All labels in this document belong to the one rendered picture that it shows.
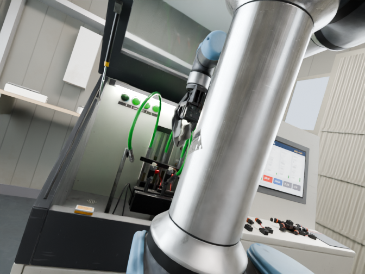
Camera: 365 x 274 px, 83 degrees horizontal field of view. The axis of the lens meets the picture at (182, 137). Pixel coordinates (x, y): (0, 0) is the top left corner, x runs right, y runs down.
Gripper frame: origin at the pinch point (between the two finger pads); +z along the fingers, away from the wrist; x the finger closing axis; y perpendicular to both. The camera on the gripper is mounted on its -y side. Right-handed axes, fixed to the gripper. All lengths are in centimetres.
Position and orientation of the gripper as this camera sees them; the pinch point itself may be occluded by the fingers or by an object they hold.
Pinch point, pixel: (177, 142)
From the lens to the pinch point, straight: 72.5
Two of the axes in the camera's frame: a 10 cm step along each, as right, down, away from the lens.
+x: 9.0, 2.9, 3.3
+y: 3.2, 0.8, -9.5
